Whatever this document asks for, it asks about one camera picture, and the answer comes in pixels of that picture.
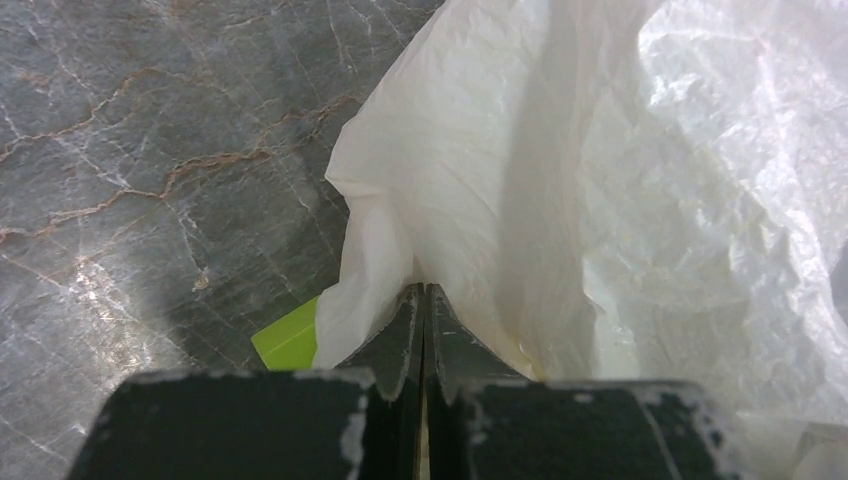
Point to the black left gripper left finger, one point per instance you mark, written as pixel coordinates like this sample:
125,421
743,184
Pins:
358,420

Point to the white plastic bag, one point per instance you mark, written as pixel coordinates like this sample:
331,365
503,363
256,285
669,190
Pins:
619,190

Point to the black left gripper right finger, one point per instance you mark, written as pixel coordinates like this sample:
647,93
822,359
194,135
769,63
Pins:
488,421

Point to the small green cube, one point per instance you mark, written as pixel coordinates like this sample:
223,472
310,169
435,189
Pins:
289,343

